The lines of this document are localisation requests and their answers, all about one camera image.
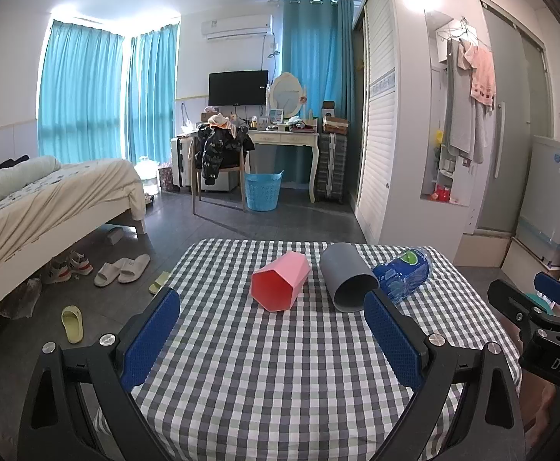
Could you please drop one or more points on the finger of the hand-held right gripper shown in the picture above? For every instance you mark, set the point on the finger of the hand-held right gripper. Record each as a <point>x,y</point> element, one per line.
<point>510,297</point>
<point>556,289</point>

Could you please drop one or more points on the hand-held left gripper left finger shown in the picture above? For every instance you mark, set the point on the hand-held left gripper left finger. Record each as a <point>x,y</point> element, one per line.
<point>149,338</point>

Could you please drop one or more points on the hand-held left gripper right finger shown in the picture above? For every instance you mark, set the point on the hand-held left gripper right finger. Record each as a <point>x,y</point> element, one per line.
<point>396,341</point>

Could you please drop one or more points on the pink hexagonal cup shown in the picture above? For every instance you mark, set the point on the pink hexagonal cup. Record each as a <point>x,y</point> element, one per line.
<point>280,283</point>

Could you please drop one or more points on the person's right forearm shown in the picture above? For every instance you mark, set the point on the person's right forearm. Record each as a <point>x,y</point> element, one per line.
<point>541,406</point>

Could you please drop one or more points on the grey round cup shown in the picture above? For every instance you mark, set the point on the grey round cup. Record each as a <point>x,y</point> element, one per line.
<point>347,273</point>

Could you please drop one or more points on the yellow green slipper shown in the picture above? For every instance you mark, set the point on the yellow green slipper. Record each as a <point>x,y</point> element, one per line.
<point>159,282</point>
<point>72,324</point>

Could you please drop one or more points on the blue plastic water bottle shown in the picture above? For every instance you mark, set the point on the blue plastic water bottle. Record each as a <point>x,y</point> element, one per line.
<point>402,273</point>

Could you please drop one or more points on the white slipper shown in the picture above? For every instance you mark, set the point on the white slipper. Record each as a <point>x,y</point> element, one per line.
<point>134,269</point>
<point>108,273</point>

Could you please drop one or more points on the white washing machine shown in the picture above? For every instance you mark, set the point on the white washing machine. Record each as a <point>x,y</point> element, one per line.
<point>551,201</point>

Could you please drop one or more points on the white orange sneaker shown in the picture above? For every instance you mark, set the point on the white orange sneaker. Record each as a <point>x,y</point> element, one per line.
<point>80,264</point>
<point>58,272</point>

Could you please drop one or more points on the grey slipper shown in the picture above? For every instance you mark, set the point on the grey slipper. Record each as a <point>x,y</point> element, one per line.
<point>115,235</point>

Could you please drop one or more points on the grey white checkered tablecloth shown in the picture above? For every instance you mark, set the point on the grey white checkered tablecloth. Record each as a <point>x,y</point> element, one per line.
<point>280,369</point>

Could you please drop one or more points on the red container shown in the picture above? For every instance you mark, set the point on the red container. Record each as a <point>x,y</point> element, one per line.
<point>442,194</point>

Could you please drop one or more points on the clear plastic bag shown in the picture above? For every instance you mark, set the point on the clear plastic bag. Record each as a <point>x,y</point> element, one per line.
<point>23,300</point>

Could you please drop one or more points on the patterned gift bag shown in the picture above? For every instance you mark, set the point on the patterned gift bag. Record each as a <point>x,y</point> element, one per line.
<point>166,177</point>

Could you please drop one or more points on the clear water jug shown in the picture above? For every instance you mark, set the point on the clear water jug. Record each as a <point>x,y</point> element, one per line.
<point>146,175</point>

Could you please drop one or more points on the white wooden bed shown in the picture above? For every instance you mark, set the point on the white wooden bed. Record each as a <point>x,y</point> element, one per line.
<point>59,201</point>

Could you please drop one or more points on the frosted glass door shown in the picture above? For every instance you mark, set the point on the frosted glass door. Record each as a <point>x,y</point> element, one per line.
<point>515,120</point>

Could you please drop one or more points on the white hard suitcase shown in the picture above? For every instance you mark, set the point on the white hard suitcase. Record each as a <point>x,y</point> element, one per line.
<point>179,163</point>

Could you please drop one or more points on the wooden chair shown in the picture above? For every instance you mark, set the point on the wooden chair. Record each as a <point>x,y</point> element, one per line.
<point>222,175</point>

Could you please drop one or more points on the silver hard suitcase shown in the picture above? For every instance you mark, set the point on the silver hard suitcase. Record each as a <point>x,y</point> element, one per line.
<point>331,168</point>

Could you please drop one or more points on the blue plastic laundry basket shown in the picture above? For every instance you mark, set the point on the blue plastic laundry basket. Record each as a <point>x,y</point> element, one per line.
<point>263,192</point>

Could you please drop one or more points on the grey hanging garment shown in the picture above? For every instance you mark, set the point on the grey hanging garment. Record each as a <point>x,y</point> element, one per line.
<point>460,105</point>

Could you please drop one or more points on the black patterned jacket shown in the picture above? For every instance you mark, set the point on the black patterned jacket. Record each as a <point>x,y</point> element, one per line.
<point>220,151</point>

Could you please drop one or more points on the pale green quilt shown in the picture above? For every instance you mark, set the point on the pale green quilt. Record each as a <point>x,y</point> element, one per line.
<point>6,182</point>

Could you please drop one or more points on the white louvered wardrobe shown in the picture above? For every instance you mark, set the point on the white louvered wardrobe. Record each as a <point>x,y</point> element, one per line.
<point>380,120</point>

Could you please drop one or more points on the pink towel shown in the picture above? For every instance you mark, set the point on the pink towel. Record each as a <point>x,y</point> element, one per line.
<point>482,74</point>

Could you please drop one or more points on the dark cloth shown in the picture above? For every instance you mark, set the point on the dark cloth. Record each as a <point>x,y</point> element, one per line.
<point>6,163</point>

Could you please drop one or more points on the stacked cardboard boxes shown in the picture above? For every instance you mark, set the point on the stacked cardboard boxes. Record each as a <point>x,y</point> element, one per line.
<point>335,122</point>

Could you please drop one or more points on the pile of light clothes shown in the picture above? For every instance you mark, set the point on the pile of light clothes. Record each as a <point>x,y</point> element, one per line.
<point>224,122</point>

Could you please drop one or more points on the white dressing table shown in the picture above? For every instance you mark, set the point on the white dressing table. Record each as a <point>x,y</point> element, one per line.
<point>284,139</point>

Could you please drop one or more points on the narrow teal window curtain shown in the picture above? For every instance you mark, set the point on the narrow teal window curtain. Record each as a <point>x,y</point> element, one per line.
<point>152,96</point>

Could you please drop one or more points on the wide teal window curtain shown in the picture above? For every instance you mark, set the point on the wide teal window curtain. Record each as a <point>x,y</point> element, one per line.
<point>80,91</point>

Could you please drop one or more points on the black television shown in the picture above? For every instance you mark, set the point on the black television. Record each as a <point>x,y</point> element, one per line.
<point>238,87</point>

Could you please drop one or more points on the oval white vanity mirror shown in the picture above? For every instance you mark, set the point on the oval white vanity mirror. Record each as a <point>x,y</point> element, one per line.
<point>284,93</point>

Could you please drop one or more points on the tall teal curtain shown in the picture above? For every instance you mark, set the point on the tall teal curtain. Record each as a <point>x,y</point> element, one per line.
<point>323,57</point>

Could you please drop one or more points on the white air conditioner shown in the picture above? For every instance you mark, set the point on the white air conditioner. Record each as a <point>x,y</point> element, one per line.
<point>236,27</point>

